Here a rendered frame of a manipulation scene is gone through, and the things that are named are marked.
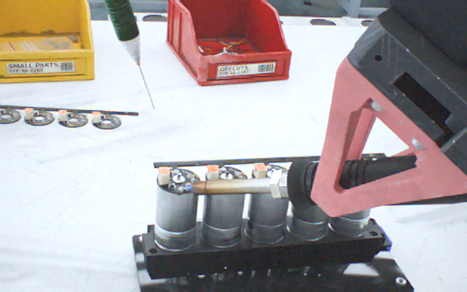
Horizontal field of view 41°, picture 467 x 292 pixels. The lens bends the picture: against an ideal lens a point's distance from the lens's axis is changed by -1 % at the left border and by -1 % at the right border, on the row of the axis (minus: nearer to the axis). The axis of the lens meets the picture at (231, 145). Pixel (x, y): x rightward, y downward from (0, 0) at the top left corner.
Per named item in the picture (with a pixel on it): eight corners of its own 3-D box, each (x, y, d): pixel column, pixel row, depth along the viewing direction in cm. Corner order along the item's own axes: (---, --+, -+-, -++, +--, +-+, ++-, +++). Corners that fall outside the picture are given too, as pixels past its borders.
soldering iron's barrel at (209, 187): (190, 207, 34) (294, 205, 30) (182, 180, 34) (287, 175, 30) (205, 195, 35) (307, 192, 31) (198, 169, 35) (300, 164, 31)
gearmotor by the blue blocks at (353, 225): (369, 246, 40) (387, 179, 38) (334, 249, 40) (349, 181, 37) (354, 223, 42) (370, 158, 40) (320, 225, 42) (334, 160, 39)
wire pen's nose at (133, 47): (122, 62, 31) (113, 36, 30) (142, 52, 31) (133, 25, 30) (133, 70, 30) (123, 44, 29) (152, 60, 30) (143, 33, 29)
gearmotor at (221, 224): (243, 256, 38) (252, 186, 36) (203, 259, 38) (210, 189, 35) (233, 232, 40) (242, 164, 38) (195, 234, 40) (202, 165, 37)
